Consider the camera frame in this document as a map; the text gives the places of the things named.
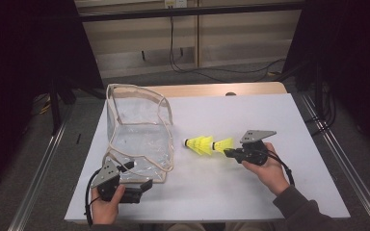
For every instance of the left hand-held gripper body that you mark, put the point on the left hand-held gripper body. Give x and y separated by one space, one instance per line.
107 176

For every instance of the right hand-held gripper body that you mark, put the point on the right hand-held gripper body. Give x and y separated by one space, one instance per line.
253 154

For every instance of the clear plastic bag beige trim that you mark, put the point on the clear plastic bag beige trim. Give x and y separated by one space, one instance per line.
141 141

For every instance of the person's right hand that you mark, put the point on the person's right hand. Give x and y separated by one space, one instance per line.
269 176

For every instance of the person's left hand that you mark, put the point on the person's left hand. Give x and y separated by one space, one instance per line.
104 211

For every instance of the round dark table grommet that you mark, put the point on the round dark table grommet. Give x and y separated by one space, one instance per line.
230 94

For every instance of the black metal stand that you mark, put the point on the black metal stand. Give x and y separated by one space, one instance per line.
55 109

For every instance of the beige wooden cabinet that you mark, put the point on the beige wooden cabinet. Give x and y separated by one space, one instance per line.
237 38

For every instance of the dark curtain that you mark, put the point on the dark curtain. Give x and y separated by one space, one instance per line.
350 48
19 48

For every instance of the aluminium floor rail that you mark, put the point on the aluminium floor rail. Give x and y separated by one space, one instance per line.
35 183
347 166

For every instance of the white wall socket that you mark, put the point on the white wall socket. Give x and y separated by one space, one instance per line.
175 3

